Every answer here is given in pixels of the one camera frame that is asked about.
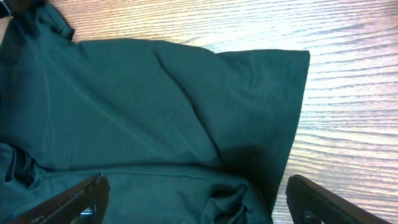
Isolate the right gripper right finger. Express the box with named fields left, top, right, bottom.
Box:
left=285, top=175, right=389, bottom=224

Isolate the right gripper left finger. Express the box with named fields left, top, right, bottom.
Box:
left=9, top=174, right=110, bottom=224

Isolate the black shorts garment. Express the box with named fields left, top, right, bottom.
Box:
left=1, top=3, right=310, bottom=223

